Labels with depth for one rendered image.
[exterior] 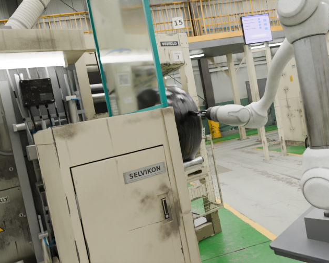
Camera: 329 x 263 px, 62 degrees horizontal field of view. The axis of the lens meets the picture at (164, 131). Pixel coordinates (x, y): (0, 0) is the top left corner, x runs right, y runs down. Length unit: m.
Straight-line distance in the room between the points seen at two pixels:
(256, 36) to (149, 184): 5.27
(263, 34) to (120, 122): 5.36
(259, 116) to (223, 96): 10.65
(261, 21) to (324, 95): 5.13
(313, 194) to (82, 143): 0.74
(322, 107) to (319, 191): 0.27
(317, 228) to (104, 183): 0.85
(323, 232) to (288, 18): 0.80
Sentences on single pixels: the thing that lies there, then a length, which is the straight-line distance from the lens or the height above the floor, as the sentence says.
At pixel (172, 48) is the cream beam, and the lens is 2.30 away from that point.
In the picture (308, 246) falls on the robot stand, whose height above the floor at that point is 0.65.
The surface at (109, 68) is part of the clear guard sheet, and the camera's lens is 1.34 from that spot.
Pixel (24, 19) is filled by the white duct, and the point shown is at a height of 1.98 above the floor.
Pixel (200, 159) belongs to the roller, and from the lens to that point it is 1.89.
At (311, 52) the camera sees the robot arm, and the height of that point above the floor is 1.35.
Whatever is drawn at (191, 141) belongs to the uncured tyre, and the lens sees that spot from 1.73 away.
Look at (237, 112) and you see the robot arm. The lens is 1.36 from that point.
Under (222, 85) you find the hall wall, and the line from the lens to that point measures 12.16.
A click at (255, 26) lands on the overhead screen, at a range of 6.01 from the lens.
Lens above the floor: 1.24
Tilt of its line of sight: 3 degrees down
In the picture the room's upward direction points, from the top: 11 degrees counter-clockwise
